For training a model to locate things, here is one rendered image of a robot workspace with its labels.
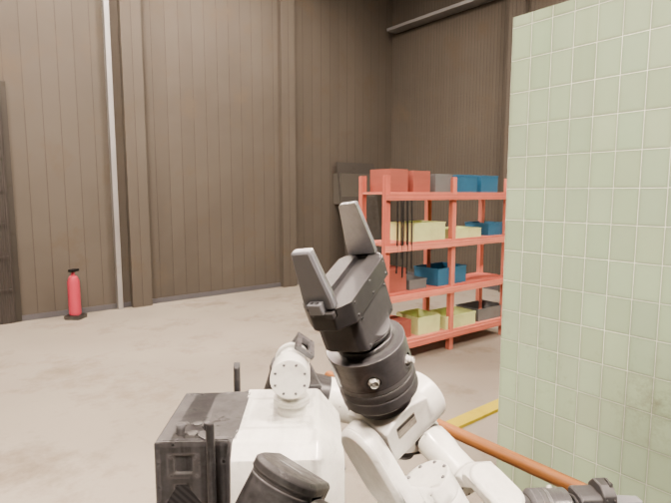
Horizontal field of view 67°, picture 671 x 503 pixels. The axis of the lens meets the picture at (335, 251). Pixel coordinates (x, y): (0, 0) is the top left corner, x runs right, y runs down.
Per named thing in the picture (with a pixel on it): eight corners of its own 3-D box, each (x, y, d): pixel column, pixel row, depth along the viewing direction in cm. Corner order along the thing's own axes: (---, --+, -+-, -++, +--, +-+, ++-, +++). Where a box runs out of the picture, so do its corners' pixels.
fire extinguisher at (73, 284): (84, 314, 747) (82, 266, 739) (89, 318, 724) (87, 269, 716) (62, 317, 729) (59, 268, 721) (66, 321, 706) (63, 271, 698)
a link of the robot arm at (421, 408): (373, 408, 51) (400, 488, 55) (439, 348, 56) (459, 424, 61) (307, 373, 59) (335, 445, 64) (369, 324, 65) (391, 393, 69)
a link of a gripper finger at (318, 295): (319, 247, 45) (338, 305, 47) (289, 250, 47) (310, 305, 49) (311, 255, 44) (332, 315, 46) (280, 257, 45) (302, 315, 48)
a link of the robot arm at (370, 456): (358, 435, 54) (420, 539, 55) (413, 384, 58) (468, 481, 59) (330, 429, 59) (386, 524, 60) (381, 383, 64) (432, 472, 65)
